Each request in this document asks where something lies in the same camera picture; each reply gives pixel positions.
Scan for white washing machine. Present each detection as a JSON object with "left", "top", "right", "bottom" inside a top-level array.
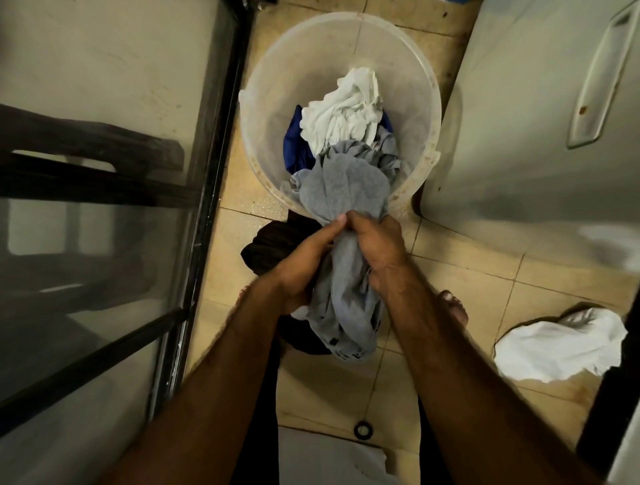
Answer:
[{"left": 412, "top": 0, "right": 640, "bottom": 273}]

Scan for person's left hand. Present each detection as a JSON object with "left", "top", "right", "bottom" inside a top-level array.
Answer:
[{"left": 259, "top": 213, "right": 349, "bottom": 316}]

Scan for grey shirt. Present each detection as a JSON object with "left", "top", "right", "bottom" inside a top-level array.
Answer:
[{"left": 289, "top": 127, "right": 403, "bottom": 363}]

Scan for dark wooden furniture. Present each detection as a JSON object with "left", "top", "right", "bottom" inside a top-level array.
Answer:
[{"left": 0, "top": 102, "right": 201, "bottom": 209}]

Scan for person's left forearm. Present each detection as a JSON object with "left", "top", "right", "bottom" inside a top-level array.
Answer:
[{"left": 107, "top": 284, "right": 301, "bottom": 485}]

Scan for translucent white plastic bucket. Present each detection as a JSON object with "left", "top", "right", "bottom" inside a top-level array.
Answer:
[{"left": 238, "top": 11, "right": 443, "bottom": 219}]

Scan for person's right forearm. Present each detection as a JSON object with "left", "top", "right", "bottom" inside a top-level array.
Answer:
[{"left": 385, "top": 269, "right": 601, "bottom": 485}]

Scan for blue eyelet curtain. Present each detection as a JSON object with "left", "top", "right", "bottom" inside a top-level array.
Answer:
[{"left": 282, "top": 103, "right": 396, "bottom": 176}]

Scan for black eyelet curtain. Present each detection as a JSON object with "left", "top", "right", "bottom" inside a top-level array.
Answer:
[{"left": 239, "top": 215, "right": 336, "bottom": 356}]

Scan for large white clothes cloth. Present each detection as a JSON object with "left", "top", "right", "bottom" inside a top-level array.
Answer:
[{"left": 493, "top": 305, "right": 629, "bottom": 384}]

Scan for person's right hand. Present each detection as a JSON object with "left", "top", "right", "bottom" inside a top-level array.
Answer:
[{"left": 346, "top": 209, "right": 416, "bottom": 300}]

